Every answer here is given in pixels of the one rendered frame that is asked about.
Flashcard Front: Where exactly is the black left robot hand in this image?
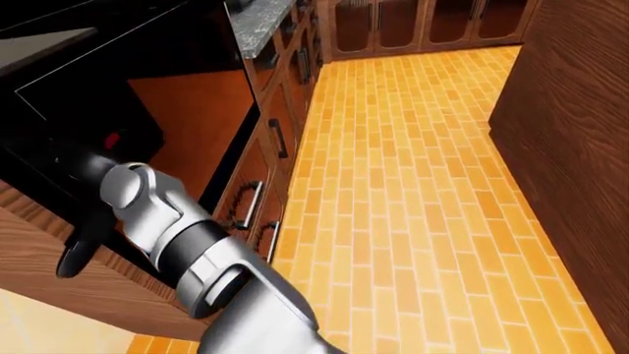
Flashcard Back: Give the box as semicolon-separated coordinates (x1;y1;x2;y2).
54;131;125;280

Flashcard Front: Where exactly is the black oven door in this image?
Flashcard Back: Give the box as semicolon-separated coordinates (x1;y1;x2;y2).
0;68;171;287

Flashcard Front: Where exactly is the black oven body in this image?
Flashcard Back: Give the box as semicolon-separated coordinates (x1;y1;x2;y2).
0;0;262;215

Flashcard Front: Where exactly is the brown glass-door cabinet row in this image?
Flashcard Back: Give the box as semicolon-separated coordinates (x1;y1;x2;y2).
316;0;541;64

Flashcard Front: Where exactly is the brown wood-grain side panel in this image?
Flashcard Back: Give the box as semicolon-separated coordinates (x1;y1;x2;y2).
0;179;213;342

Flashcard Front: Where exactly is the grey stove top panel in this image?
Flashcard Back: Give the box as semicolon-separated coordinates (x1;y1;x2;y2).
0;27;98;72

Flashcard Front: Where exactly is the brown wooden base cabinet row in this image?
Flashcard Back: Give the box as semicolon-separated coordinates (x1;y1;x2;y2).
210;0;331;266

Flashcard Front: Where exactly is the grey granite countertop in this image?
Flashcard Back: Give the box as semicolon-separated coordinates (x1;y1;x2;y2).
228;0;297;61

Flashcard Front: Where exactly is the dark wood-grain tall cabinet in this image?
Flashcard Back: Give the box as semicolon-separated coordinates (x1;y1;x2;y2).
487;0;629;354

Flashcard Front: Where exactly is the silver bar cabinet handle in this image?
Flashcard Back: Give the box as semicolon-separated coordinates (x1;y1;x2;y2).
255;219;282;265
234;180;265;230

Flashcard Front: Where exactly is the black curved drawer handle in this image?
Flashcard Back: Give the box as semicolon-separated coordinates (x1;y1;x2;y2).
267;118;290;160

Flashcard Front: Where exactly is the black bar cabinet handle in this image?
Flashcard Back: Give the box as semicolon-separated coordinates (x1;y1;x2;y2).
294;47;313;86

